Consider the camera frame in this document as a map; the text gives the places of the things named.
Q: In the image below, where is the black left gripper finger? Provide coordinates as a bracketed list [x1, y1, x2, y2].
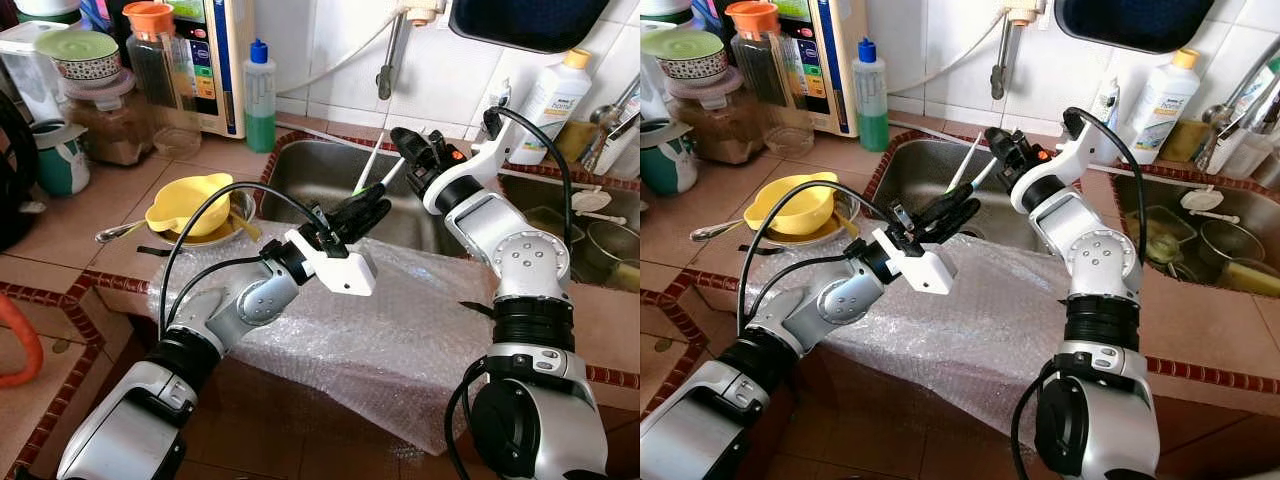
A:
[926, 185, 979, 217]
[932, 200, 983, 244]
[348, 200, 394, 244]
[342, 183, 389, 217]

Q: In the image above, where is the shallow steel bowl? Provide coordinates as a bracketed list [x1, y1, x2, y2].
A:
[160, 188, 257, 249]
[758, 188, 863, 247]

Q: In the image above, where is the steel spoon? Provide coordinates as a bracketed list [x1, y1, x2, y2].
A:
[95, 220, 166, 244]
[690, 220, 746, 243]

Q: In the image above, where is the stainless steel sink basin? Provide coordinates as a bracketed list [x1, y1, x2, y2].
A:
[500, 172, 640, 296]
[262, 138, 471, 256]
[868, 135, 1071, 246]
[1110, 170, 1280, 301]

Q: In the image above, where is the steel faucet spout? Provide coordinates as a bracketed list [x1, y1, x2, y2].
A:
[990, 15, 1021, 101]
[377, 12, 409, 101]

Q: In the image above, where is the small white spray bottle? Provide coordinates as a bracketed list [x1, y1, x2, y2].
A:
[1090, 78, 1121, 151]
[490, 80, 516, 131]

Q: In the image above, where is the clear bubble wrap sheet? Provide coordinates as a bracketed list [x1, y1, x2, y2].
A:
[745, 235, 1146, 441]
[148, 235, 591, 456]

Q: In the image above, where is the white detergent bottle orange cap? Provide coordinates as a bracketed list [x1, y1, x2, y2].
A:
[508, 48, 594, 166]
[1125, 48, 1201, 166]

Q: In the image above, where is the green soap bottle blue cap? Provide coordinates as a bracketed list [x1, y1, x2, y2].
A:
[244, 38, 278, 154]
[852, 38, 891, 153]

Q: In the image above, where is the clear glass container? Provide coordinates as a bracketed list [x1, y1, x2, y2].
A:
[1140, 205, 1201, 271]
[525, 205, 576, 241]

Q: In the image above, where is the yellow sponge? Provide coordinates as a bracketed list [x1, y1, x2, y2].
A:
[1160, 120, 1211, 166]
[555, 120, 601, 166]

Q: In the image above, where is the steel ladle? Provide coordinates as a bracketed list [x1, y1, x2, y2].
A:
[1203, 60, 1280, 131]
[590, 85, 640, 131]

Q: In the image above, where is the black hanging pan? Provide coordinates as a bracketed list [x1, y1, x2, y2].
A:
[1055, 0, 1216, 54]
[448, 0, 611, 54]

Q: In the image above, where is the beige water ionizer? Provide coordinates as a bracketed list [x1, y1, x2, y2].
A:
[715, 0, 869, 136]
[85, 0, 256, 139]

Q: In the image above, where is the white utensil holder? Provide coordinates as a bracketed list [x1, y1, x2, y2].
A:
[585, 125, 640, 181]
[1195, 120, 1271, 181]

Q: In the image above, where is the steel pot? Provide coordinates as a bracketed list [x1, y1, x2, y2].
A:
[1198, 220, 1263, 271]
[572, 220, 640, 291]

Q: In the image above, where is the yellow-filled container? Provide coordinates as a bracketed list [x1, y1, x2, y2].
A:
[600, 260, 640, 293]
[1220, 258, 1280, 298]

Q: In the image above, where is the clear container white lid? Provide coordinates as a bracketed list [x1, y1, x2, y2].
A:
[640, 55, 663, 121]
[0, 22, 66, 123]

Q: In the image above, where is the glass pitcher orange lid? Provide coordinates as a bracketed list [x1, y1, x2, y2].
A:
[122, 2, 201, 159]
[725, 2, 816, 159]

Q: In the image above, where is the teal mug white lid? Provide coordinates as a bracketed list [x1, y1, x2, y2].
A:
[640, 120, 699, 196]
[30, 120, 91, 198]

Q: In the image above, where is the brown-filled jar pink lid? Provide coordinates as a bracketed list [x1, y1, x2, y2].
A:
[62, 70, 156, 166]
[665, 68, 766, 164]

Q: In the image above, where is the patterned bowl green lid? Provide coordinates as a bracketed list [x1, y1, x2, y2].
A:
[35, 30, 123, 83]
[641, 28, 728, 81]

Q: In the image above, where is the white jar green base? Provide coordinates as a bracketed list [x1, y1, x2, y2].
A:
[15, 0, 81, 23]
[640, 0, 693, 26]

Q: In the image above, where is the black kettle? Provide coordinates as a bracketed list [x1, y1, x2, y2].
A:
[0, 90, 41, 251]

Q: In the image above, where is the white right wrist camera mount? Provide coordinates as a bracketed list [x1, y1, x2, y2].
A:
[1010, 120, 1101, 213]
[425, 122, 523, 216]

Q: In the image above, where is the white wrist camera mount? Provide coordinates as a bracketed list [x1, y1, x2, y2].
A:
[870, 226, 959, 297]
[425, 122, 523, 216]
[285, 228, 379, 298]
[1010, 120, 1101, 213]

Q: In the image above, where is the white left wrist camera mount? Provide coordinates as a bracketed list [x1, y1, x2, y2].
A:
[285, 228, 379, 298]
[870, 226, 959, 297]

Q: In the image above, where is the white hose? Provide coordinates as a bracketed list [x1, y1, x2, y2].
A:
[275, 15, 406, 96]
[888, 15, 1013, 96]

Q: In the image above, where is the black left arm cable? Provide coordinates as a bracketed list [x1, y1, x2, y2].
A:
[157, 182, 331, 339]
[737, 180, 916, 336]

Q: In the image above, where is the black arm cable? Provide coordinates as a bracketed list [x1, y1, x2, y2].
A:
[157, 182, 331, 339]
[482, 105, 576, 253]
[1060, 105, 1149, 266]
[737, 180, 916, 336]

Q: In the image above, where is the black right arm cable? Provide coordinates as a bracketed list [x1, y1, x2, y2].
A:
[1060, 105, 1149, 266]
[482, 105, 576, 253]

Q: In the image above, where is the orange hose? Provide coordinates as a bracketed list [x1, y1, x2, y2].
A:
[0, 290, 44, 389]

